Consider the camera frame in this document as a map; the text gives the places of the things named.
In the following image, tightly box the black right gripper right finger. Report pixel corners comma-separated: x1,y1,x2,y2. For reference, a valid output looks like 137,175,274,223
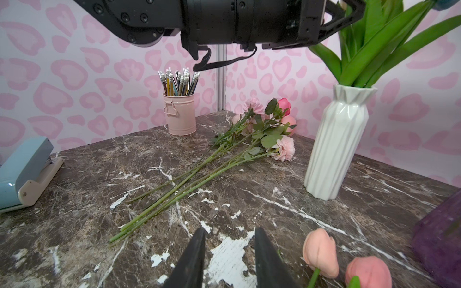
255,228,298,288

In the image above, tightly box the light blue stapler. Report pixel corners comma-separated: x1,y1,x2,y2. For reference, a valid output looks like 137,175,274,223
1,136,63,213

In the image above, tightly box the purple glass vase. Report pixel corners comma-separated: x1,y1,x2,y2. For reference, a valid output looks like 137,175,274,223
411,191,461,288

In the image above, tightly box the pink carnation flower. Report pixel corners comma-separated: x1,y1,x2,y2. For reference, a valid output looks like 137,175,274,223
232,98,268,124

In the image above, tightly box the pink tulip bunch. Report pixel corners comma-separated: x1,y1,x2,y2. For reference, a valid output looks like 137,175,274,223
309,1,461,88

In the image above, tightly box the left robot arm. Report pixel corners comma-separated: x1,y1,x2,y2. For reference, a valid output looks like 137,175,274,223
79,0,366,58

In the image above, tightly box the white ribbed vase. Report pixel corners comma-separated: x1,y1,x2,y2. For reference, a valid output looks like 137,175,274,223
304,85,377,200

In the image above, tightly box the magenta rose stem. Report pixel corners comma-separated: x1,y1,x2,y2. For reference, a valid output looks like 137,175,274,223
188,98,297,171

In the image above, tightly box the pink tulip stem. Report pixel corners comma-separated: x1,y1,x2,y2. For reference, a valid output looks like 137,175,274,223
345,256,393,288
301,227,340,288

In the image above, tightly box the large pink peony stem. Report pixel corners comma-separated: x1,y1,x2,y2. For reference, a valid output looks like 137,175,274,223
109,133,295,244

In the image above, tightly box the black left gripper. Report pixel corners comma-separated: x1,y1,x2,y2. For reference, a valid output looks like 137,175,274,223
262,0,366,50

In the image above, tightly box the pink pen cup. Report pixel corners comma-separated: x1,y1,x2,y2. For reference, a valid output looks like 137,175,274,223
157,67,201,137

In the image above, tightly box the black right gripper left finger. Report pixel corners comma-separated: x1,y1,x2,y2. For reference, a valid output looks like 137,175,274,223
162,228,207,288

